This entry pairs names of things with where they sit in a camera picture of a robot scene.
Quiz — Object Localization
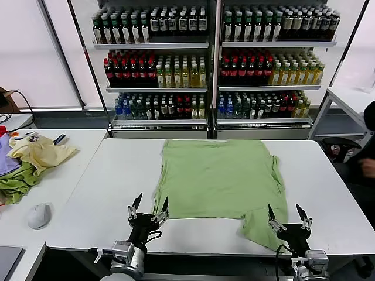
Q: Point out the white computer mouse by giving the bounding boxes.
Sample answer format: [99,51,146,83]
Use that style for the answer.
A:
[27,202,53,231]

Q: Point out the blue white striped item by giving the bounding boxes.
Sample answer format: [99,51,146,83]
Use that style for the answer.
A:
[52,133,70,146]

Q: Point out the white side table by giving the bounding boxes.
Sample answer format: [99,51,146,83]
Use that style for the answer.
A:
[306,86,375,141]

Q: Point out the person's black sleeve forearm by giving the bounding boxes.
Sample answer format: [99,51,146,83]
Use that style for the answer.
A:
[364,101,375,132]

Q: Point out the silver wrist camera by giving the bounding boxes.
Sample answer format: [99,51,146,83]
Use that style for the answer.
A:
[304,249,329,269]
[101,239,135,258]

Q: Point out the green cap yellow tea bottle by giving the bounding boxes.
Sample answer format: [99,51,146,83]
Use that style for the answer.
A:
[270,62,282,85]
[279,62,291,85]
[297,62,308,85]
[314,62,325,85]
[306,62,317,85]
[288,62,299,85]

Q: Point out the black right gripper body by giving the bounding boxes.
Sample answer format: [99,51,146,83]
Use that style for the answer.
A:
[276,222,312,256]

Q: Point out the pale yellow garment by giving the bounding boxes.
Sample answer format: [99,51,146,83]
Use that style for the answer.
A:
[7,135,80,177]

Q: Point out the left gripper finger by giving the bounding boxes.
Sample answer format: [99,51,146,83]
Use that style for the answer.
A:
[150,196,171,225]
[127,192,144,221]

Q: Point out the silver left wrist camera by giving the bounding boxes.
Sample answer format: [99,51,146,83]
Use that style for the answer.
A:
[101,239,135,258]

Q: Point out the brown cardboard box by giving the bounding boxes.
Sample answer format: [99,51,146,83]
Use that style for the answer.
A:
[0,86,21,114]

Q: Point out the person's hand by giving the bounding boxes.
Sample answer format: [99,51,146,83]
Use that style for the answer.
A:
[362,159,375,178]

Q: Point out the black office chair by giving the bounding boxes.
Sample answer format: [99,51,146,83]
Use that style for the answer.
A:
[321,136,363,165]

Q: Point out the dark bottle white square label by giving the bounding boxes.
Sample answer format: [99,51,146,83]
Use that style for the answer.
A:
[169,11,179,37]
[149,11,160,37]
[188,11,199,37]
[159,11,169,37]
[197,11,207,37]
[179,11,189,37]

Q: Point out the grey laptop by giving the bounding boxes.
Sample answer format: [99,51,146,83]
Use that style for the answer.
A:
[0,245,24,281]

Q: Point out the black background cable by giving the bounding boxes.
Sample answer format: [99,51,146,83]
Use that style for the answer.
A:
[8,89,36,129]

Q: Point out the light green t-shirt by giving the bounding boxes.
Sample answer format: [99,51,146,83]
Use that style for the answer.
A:
[151,139,291,250]

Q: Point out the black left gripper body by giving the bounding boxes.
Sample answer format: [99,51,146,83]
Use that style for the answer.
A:
[128,213,165,244]

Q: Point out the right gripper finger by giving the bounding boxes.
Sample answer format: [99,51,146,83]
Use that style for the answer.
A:
[295,203,313,232]
[267,204,282,232]

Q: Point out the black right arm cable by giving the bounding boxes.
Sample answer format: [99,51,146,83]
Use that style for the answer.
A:
[275,244,294,281]

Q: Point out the black drinks shelf rack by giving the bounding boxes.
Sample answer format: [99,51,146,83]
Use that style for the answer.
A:
[215,0,338,141]
[90,0,217,140]

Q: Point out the dark bottle beige label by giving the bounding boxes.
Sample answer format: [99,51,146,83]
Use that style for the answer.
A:
[330,11,340,41]
[282,11,293,41]
[292,11,303,41]
[312,11,322,41]
[302,11,312,41]
[321,11,331,41]

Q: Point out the green cap dark tea bottle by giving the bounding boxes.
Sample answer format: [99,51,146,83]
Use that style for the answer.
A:
[111,15,121,44]
[140,15,150,44]
[253,11,263,42]
[262,11,273,42]
[121,15,131,44]
[131,15,141,44]
[243,11,253,42]
[272,11,282,42]
[92,15,102,44]
[223,11,233,42]
[233,11,243,42]
[101,15,112,44]

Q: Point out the purple garment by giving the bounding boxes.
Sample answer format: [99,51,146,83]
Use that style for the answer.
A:
[0,137,23,178]

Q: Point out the green terry garment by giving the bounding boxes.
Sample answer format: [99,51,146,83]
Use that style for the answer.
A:
[0,160,42,205]

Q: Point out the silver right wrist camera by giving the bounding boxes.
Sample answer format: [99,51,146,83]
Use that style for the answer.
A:
[304,249,329,269]

